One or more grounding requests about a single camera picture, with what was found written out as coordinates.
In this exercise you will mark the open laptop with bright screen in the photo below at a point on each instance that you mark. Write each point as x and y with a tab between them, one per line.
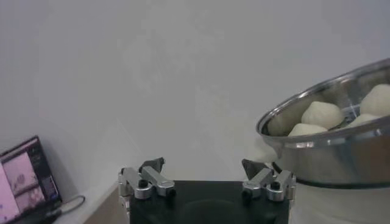
18	182

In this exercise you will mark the perforated steel steamer basket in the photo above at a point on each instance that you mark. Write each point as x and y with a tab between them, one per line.
335	158

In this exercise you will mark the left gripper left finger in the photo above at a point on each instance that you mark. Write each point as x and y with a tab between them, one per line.
146	179

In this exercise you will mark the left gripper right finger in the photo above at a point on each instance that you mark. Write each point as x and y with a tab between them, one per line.
268	182

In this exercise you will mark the white steamed baozi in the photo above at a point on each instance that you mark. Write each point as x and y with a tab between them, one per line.
364	119
306	130
323	115
377	100

